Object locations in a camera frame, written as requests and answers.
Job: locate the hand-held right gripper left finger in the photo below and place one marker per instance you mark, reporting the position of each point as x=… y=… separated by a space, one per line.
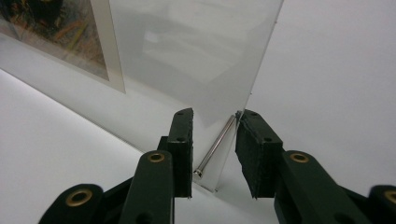
x=182 y=155

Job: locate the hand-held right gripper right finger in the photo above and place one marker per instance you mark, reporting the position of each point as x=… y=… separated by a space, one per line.
x=261 y=161

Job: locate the clear acrylic picture frame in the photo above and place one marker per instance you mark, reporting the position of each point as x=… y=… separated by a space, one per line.
x=186 y=62

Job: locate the painted landscape picture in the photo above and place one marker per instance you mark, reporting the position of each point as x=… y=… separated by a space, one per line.
x=62 y=34

